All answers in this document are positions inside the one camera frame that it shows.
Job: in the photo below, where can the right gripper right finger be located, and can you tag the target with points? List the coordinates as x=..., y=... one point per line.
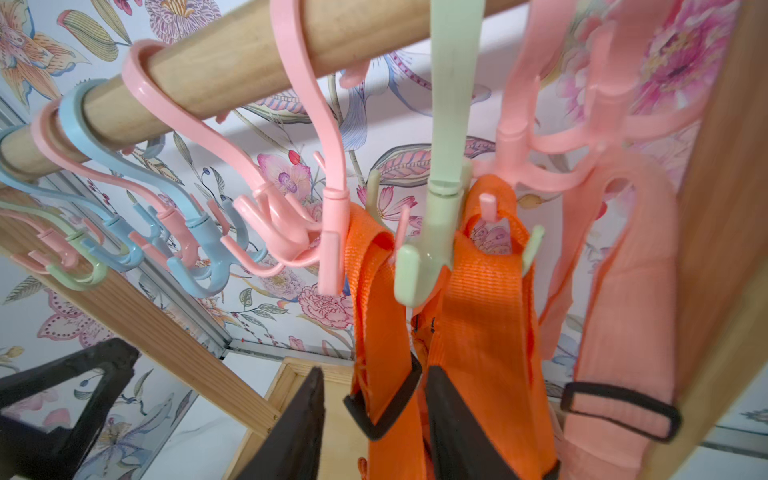
x=459, y=447

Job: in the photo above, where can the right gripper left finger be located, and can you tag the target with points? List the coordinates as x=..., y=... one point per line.
x=292, y=448

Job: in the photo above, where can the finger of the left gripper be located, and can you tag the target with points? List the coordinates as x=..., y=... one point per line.
x=53, y=414

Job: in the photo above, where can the green hook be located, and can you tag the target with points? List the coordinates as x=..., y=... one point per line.
x=455, y=28
x=75, y=267

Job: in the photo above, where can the blue hook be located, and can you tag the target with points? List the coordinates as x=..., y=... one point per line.
x=203, y=268
x=72, y=217

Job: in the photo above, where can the wooden clothes rack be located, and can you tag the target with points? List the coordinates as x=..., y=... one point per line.
x=49, y=47

